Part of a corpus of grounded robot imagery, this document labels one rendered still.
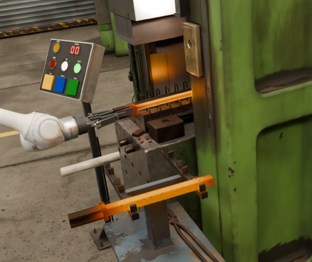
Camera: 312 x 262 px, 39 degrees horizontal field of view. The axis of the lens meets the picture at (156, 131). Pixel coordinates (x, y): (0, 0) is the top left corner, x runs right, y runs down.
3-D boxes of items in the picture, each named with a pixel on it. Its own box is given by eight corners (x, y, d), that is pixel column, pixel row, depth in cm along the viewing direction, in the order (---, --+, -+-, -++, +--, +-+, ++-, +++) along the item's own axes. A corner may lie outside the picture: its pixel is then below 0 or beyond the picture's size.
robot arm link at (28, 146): (64, 144, 175) (67, 142, 163) (25, 156, 171) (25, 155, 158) (55, 118, 175) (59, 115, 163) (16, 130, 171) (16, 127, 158)
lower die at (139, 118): (145, 133, 177) (143, 113, 174) (128, 117, 194) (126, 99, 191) (235, 108, 190) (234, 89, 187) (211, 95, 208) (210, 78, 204)
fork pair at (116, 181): (118, 192, 132) (117, 186, 131) (113, 183, 137) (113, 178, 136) (189, 172, 138) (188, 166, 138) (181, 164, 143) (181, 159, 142)
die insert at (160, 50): (156, 54, 171) (154, 39, 169) (149, 51, 178) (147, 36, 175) (223, 39, 181) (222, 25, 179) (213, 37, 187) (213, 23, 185)
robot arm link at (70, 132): (66, 145, 168) (81, 140, 170) (61, 123, 165) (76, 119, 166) (61, 136, 176) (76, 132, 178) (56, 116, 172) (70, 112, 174)
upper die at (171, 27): (134, 46, 163) (130, 20, 159) (116, 37, 180) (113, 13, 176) (232, 25, 176) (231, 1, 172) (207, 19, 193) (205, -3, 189)
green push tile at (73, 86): (74, 96, 209) (78, 80, 209) (65, 94, 214) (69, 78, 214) (77, 97, 211) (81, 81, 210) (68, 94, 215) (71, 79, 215)
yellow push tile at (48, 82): (50, 90, 222) (53, 75, 222) (41, 88, 227) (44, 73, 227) (52, 90, 224) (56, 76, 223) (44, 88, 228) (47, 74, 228)
